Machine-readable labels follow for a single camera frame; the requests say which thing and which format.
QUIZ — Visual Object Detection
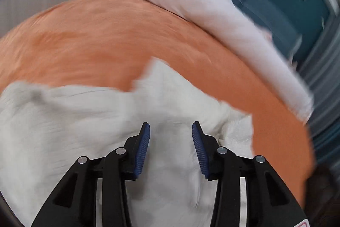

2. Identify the white fleece jacket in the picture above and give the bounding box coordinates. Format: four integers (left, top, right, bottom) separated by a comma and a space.
1, 59, 253, 226

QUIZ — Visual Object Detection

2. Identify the black fluffy garment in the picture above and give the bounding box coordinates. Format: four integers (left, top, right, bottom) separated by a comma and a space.
304, 164, 340, 227

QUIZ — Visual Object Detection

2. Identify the grey blue curtain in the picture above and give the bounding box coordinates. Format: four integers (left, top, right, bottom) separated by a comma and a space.
296, 0, 339, 162

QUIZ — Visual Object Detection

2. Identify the orange plush bed cover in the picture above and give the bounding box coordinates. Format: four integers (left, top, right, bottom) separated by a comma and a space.
1, 0, 315, 203

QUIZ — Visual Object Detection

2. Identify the pale pink folded duvet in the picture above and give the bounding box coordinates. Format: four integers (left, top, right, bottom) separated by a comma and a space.
145, 0, 314, 123

